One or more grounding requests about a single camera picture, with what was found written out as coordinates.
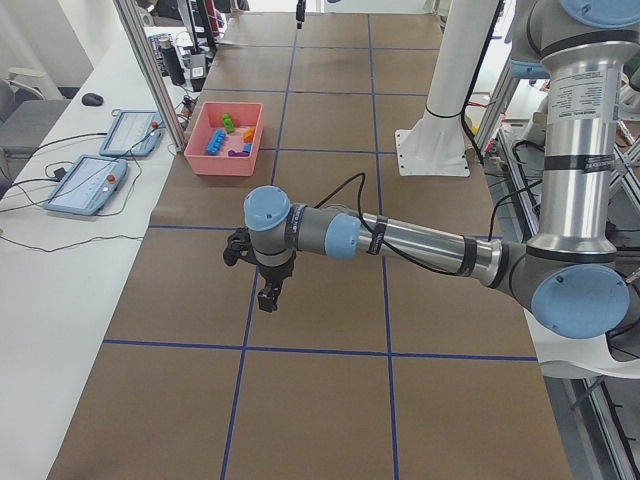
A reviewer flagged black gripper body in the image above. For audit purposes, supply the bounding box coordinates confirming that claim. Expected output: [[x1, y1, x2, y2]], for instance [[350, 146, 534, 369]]
[[255, 252, 296, 286]]

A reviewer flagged purple block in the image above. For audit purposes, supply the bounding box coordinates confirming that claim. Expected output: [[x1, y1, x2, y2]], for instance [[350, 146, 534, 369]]
[[228, 150, 250, 158]]

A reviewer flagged orange block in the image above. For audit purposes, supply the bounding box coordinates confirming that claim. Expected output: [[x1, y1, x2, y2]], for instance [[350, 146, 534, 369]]
[[243, 126, 256, 143]]

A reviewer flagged long blue block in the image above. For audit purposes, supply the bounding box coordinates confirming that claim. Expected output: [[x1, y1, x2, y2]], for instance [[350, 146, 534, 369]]
[[205, 129, 227, 156]]

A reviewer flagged green block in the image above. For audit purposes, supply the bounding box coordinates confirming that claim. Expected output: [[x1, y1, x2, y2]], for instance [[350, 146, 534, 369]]
[[221, 114, 236, 134]]

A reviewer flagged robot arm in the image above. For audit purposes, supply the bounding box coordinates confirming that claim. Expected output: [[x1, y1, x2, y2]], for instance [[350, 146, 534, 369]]
[[224, 1, 639, 339]]

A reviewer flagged pink plastic box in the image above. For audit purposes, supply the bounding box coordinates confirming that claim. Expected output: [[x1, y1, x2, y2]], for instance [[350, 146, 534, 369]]
[[184, 101, 263, 177]]

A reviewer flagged teach pendant with red button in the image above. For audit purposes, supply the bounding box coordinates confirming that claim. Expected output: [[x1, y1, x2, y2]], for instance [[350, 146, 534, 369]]
[[43, 155, 128, 216]]

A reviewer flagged black water bottle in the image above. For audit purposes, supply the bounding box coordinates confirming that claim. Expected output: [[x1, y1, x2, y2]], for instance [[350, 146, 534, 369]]
[[158, 36, 186, 86]]

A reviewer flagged black computer mouse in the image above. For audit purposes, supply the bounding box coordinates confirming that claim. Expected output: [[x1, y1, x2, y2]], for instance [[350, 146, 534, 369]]
[[81, 93, 104, 107]]

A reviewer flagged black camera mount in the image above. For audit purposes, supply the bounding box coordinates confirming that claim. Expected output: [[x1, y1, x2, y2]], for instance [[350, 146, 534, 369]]
[[223, 227, 258, 267]]

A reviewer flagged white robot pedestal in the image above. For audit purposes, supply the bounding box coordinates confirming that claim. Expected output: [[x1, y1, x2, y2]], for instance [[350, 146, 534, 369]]
[[395, 0, 501, 177]]

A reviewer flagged aluminium frame post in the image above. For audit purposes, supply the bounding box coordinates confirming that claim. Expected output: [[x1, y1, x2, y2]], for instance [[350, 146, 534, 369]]
[[113, 0, 187, 153]]

